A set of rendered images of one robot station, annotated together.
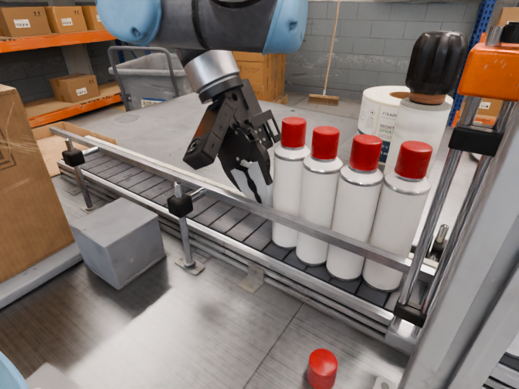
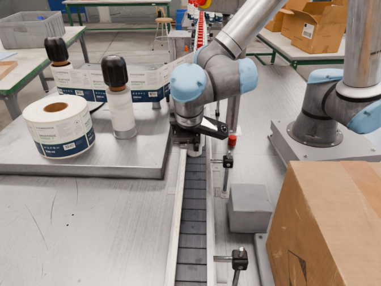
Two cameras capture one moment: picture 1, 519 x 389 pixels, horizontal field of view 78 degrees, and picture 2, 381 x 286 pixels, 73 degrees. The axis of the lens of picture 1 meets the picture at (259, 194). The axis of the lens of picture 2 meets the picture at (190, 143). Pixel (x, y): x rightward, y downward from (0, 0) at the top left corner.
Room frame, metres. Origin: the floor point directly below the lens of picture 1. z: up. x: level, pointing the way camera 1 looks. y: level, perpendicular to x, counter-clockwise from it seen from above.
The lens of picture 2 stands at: (0.80, 0.55, 1.43)
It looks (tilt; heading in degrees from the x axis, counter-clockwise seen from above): 35 degrees down; 238
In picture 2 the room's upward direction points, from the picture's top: straight up
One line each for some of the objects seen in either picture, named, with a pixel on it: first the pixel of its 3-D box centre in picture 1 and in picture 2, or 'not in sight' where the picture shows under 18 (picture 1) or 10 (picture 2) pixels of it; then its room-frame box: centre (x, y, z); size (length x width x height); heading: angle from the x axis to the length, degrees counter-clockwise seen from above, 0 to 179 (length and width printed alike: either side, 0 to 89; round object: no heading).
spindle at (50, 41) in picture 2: not in sight; (63, 71); (0.70, -0.68, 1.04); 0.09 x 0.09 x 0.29
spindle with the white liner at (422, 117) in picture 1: (420, 121); (119, 98); (0.57, -0.30, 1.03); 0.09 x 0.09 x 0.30
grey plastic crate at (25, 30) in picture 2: not in sight; (34, 28); (0.68, -2.47, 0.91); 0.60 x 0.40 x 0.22; 66
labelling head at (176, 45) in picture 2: not in sight; (181, 60); (0.13, -0.60, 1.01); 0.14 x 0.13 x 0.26; 56
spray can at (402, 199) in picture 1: (395, 221); not in sight; (0.33, -0.17, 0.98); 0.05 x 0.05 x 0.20
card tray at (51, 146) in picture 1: (47, 148); not in sight; (0.86, 0.62, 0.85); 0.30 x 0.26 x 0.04; 56
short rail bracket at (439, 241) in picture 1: (432, 256); not in sight; (0.36, -0.26, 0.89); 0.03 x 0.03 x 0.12; 56
